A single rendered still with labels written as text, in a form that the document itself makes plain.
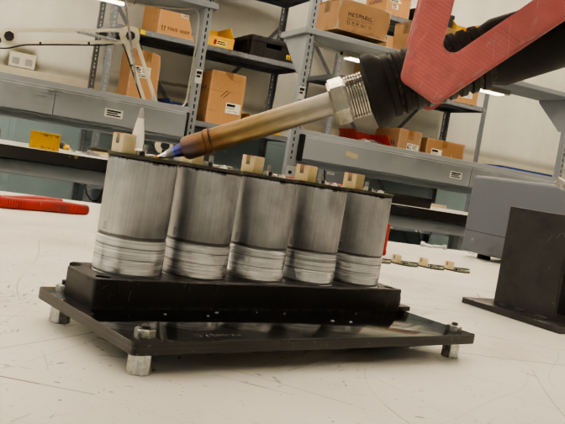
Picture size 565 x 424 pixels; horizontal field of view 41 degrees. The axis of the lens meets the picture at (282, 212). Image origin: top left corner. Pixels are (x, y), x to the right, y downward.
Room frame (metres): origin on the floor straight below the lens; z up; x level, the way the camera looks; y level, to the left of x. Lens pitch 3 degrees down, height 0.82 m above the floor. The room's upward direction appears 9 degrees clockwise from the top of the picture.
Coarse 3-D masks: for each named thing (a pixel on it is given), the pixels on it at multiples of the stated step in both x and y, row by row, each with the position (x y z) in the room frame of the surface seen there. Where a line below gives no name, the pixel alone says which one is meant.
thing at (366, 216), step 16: (352, 192) 0.33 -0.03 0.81; (352, 208) 0.33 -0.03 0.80; (368, 208) 0.32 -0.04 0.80; (384, 208) 0.33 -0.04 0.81; (352, 224) 0.33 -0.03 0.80; (368, 224) 0.32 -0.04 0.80; (384, 224) 0.33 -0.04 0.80; (352, 240) 0.32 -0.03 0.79; (368, 240) 0.32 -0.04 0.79; (384, 240) 0.33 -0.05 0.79; (352, 256) 0.32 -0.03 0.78; (368, 256) 0.33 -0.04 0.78; (336, 272) 0.33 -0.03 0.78; (352, 272) 0.32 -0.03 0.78; (368, 272) 0.33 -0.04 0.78
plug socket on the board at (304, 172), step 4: (300, 164) 0.31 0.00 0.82; (296, 168) 0.31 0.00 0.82; (300, 168) 0.31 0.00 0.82; (304, 168) 0.31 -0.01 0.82; (308, 168) 0.31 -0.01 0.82; (312, 168) 0.31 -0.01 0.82; (316, 168) 0.31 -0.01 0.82; (296, 172) 0.31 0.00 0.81; (300, 172) 0.31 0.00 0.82; (304, 172) 0.31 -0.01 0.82; (308, 172) 0.31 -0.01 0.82; (312, 172) 0.31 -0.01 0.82; (316, 172) 0.31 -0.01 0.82; (296, 176) 0.31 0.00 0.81; (300, 176) 0.31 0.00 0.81; (304, 176) 0.31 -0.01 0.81; (308, 176) 0.31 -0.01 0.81; (312, 176) 0.31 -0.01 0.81; (304, 180) 0.31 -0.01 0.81; (308, 180) 0.31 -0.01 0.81; (312, 180) 0.31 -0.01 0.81
